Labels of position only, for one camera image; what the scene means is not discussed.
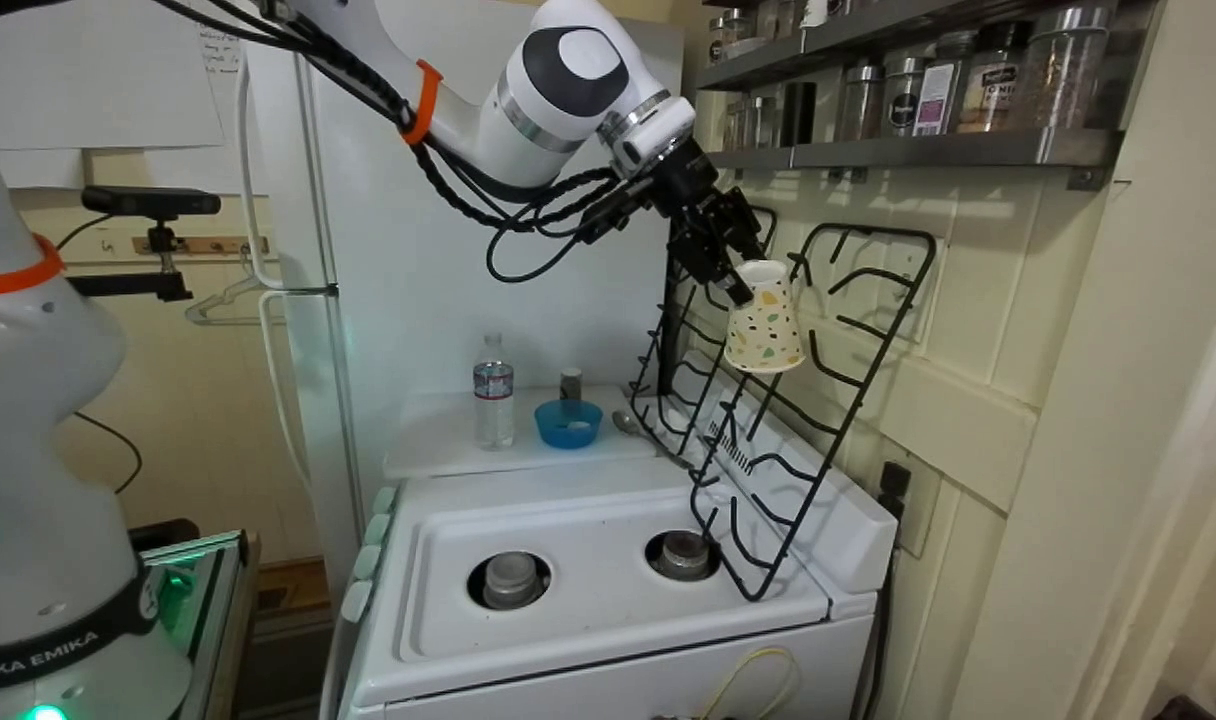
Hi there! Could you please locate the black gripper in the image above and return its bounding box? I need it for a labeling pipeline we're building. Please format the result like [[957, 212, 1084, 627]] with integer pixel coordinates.
[[653, 138, 771, 302]]

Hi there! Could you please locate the speckled cream paper cup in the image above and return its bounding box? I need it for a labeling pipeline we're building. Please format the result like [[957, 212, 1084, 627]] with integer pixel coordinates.
[[720, 256, 811, 375]]

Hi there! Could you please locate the black stove grate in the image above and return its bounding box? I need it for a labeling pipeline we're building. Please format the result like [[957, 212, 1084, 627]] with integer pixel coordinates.
[[627, 197, 783, 472], [684, 219, 940, 608]]

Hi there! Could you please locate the steel spice shelf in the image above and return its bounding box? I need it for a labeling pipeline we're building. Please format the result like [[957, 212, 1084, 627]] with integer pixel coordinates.
[[691, 123, 1124, 191], [691, 0, 1159, 98]]

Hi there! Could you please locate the metal mug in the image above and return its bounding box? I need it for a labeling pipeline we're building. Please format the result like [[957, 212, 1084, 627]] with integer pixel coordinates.
[[705, 6, 754, 66]]

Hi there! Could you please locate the small blue bowl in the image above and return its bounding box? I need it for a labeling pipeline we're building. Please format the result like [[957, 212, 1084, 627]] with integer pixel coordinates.
[[532, 395, 607, 451]]

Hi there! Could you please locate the clear plastic water bottle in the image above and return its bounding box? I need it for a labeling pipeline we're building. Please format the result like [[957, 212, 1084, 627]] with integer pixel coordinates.
[[466, 333, 523, 455]]

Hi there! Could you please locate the round stove burner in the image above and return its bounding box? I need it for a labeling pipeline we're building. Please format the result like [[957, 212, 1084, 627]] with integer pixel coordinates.
[[463, 550, 557, 617], [639, 527, 724, 587]]

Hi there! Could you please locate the large glass spice jar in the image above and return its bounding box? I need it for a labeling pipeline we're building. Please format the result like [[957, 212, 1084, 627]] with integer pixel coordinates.
[[1027, 0, 1114, 133]]

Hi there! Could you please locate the white gas stove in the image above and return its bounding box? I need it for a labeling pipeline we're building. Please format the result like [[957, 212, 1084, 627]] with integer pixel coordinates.
[[319, 391, 898, 720]]

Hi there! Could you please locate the white clothes hanger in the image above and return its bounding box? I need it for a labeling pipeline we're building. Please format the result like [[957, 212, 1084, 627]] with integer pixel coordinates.
[[183, 256, 301, 333]]

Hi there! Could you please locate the white board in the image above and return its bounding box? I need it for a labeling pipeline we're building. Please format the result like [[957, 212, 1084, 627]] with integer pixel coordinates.
[[0, 0, 248, 191]]

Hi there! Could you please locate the wall outlet with black plug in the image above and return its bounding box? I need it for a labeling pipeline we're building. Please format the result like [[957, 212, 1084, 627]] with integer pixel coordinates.
[[877, 451, 942, 562]]

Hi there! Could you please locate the orange cable strap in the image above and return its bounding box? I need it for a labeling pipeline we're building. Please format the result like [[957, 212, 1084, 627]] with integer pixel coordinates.
[[400, 56, 447, 152]]

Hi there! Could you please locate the black power cord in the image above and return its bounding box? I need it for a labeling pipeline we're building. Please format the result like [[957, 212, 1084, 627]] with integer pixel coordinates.
[[857, 513, 905, 720]]

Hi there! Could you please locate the wooden wall rail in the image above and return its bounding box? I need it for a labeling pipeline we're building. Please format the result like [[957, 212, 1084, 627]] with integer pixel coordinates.
[[41, 231, 274, 265]]

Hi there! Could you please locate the black camera on stand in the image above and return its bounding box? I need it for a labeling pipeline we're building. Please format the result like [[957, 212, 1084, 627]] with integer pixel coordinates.
[[44, 184, 222, 303]]

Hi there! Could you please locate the thin black cable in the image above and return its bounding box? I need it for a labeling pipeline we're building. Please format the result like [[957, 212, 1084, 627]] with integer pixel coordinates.
[[66, 408, 147, 499]]

